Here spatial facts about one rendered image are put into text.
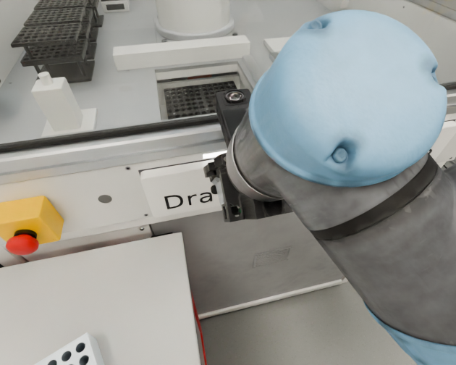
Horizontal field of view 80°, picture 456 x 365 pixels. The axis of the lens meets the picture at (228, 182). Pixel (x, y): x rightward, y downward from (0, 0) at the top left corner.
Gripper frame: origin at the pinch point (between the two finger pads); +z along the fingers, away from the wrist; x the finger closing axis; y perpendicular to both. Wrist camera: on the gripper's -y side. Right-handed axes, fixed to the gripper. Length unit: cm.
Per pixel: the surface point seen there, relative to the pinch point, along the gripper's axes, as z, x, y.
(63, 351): -0.3, -28.5, 20.8
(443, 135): 1.3, 43.1, -0.7
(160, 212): 7.4, -13.0, 3.7
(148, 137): -4.4, -11.8, -6.8
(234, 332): 74, 2, 54
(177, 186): 2.3, -9.0, 0.1
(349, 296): 75, 55, 53
